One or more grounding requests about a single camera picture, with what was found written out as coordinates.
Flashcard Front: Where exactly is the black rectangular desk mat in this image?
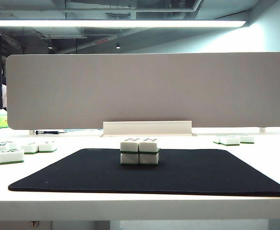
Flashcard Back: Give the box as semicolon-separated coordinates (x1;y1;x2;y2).
8;148;280;198

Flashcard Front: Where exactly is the white green-backed bamboo mahjong tile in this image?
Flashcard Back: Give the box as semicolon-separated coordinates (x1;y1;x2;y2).
119;138;140;154
120;152;140;166
139;152;160;166
138;138;161;154

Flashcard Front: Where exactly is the long white ceiling light strip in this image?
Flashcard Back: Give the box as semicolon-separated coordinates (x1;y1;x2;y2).
0;19;247;28

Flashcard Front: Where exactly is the black precision screwdriver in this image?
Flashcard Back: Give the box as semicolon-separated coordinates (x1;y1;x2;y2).
35;130;68;135

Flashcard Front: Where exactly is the beige fabric desk divider panel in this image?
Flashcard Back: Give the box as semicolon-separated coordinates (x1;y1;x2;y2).
5;52;280;131

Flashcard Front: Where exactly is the cream divider mounting bracket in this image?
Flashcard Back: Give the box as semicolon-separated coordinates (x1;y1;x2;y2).
99;120;198;138

